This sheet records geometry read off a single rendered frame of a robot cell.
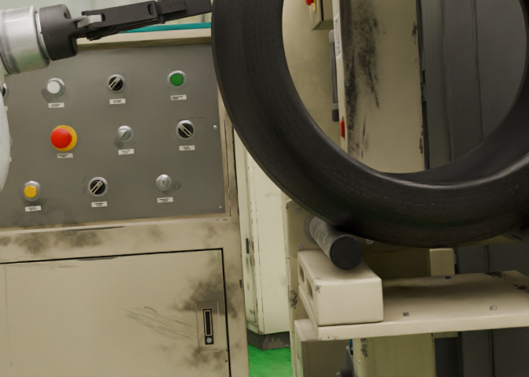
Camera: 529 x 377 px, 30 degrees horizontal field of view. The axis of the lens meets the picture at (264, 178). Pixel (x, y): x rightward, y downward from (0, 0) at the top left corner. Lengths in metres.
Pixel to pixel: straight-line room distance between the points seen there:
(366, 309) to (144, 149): 0.78
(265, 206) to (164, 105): 2.79
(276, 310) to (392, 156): 3.16
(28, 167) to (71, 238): 0.17
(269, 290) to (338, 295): 3.46
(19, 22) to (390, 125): 0.64
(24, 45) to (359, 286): 0.56
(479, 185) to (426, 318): 0.19
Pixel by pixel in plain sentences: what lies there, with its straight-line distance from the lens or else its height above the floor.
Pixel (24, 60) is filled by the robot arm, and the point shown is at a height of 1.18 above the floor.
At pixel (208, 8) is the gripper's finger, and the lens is 1.41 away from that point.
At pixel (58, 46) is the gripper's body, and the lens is 1.40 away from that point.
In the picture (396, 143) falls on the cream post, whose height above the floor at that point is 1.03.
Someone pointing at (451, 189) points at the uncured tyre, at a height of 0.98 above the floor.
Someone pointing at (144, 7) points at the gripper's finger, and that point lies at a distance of 1.38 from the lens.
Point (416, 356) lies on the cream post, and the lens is 1.73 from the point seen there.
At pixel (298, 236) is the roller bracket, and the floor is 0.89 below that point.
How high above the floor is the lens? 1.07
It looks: 3 degrees down
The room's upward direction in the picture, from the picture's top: 4 degrees counter-clockwise
